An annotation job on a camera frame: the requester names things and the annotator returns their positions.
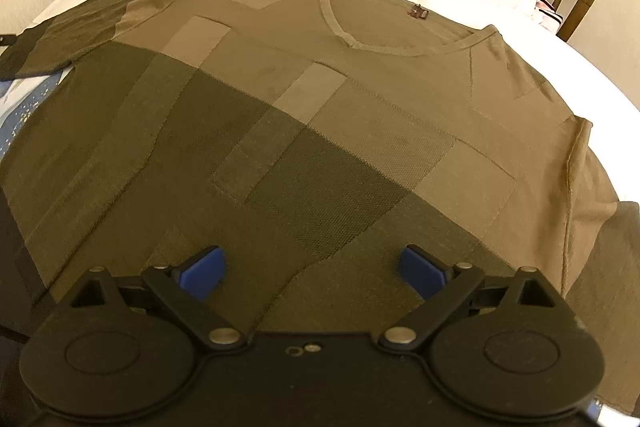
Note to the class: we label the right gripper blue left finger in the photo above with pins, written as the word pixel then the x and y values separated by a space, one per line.
pixel 201 273

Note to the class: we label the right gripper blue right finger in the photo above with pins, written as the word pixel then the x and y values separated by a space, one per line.
pixel 426 274

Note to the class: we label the olive brown patchwork sweater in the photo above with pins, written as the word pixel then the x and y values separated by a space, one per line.
pixel 312 140

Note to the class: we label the white blue patterned tablecloth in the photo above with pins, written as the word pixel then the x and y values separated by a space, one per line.
pixel 487 350

